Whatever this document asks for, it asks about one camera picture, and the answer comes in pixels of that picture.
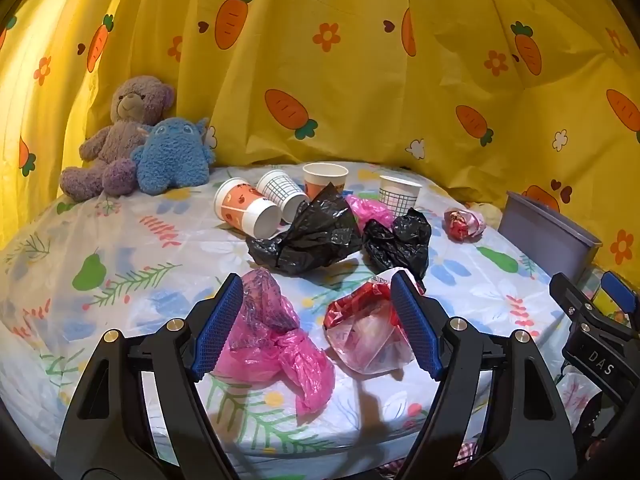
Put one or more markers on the grey plastic bin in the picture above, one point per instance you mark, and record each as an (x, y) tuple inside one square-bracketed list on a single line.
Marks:
[(540, 240)]

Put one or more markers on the floral plastic tablecloth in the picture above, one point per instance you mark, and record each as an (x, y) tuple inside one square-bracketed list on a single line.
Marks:
[(150, 240)]

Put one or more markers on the red and clear plastic bag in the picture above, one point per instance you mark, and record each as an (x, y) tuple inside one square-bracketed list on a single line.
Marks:
[(365, 330)]

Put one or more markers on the small black plastic bag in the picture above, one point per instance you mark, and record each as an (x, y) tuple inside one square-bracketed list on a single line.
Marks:
[(400, 245)]

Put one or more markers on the red snack wrapper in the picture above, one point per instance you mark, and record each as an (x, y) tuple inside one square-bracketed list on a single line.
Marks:
[(460, 225)]

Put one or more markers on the blue plush monster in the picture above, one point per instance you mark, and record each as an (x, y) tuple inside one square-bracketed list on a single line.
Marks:
[(170, 155)]

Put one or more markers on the orange fruit print paper cup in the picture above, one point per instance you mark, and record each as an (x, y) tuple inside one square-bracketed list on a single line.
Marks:
[(240, 205)]

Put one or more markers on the large pink plastic bag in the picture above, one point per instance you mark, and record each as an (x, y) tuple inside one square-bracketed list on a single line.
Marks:
[(295, 355)]

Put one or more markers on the yellow carrot print curtain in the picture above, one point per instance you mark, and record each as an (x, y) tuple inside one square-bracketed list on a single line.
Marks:
[(350, 85)]

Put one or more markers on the white grid print paper cup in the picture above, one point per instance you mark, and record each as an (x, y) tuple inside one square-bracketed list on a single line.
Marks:
[(280, 190), (397, 197)]

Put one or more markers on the white plastic bag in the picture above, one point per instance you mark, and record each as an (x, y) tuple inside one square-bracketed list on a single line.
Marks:
[(577, 390)]

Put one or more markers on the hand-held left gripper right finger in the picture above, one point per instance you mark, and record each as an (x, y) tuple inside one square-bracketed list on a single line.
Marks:
[(415, 325)]

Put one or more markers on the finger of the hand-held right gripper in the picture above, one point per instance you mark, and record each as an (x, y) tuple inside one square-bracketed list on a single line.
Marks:
[(572, 292), (620, 292)]

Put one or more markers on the large black plastic bag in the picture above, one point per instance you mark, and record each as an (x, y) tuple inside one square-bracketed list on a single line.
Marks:
[(310, 235)]

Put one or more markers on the purple teddy bear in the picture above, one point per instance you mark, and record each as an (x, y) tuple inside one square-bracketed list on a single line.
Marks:
[(125, 105)]

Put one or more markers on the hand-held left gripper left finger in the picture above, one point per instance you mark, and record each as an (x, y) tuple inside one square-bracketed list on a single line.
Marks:
[(220, 325)]

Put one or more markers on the small pink plastic bag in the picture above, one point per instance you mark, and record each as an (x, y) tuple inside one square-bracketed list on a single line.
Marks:
[(372, 210)]

